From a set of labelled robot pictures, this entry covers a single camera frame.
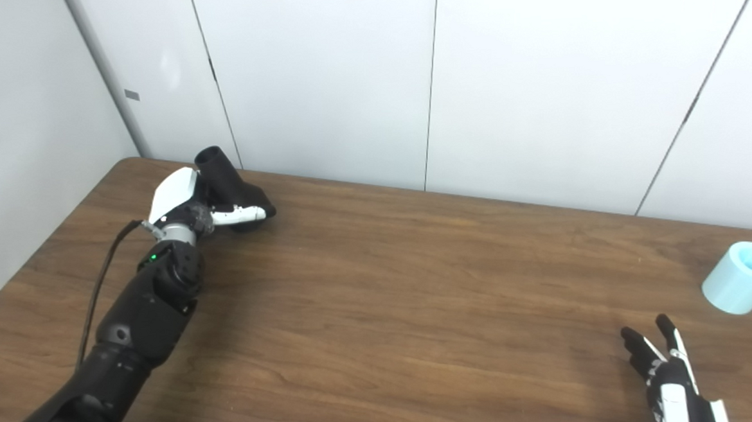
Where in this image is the grey wall corner post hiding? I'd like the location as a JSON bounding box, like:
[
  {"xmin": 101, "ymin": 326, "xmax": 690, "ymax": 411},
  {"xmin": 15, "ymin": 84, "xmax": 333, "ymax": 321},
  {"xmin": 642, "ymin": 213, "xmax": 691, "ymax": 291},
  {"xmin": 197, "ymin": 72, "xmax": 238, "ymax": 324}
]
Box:
[{"xmin": 61, "ymin": 0, "xmax": 152, "ymax": 163}]

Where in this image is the light blue cylinder cup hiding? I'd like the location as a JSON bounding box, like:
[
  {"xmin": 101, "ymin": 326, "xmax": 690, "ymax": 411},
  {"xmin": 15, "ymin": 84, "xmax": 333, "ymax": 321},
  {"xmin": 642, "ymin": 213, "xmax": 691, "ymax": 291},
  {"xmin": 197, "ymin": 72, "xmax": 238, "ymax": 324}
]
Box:
[{"xmin": 699, "ymin": 241, "xmax": 752, "ymax": 317}]

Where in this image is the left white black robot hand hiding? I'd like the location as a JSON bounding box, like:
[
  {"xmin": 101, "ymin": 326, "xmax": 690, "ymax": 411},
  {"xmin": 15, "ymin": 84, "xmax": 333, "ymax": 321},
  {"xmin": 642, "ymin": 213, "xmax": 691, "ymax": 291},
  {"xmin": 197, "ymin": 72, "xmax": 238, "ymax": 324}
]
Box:
[{"xmin": 139, "ymin": 163, "xmax": 269, "ymax": 240}]

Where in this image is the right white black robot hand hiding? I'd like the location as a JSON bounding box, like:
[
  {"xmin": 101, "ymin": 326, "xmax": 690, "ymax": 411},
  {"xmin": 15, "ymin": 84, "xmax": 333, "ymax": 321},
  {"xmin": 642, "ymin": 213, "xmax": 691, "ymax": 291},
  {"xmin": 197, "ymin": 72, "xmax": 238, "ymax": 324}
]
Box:
[{"xmin": 619, "ymin": 310, "xmax": 730, "ymax": 422}]

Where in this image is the black flared nozzle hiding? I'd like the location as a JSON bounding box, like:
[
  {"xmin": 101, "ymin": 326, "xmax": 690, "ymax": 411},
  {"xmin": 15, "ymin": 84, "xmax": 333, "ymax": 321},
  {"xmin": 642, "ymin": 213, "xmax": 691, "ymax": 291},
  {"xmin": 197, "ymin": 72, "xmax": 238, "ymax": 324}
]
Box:
[{"xmin": 193, "ymin": 143, "xmax": 278, "ymax": 235}]

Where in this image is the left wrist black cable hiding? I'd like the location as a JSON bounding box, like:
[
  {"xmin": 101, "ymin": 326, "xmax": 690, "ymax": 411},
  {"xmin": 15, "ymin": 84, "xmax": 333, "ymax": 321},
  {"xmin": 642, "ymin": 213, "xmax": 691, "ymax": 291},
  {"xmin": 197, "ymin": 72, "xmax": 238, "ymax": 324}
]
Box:
[{"xmin": 67, "ymin": 218, "xmax": 166, "ymax": 372}]

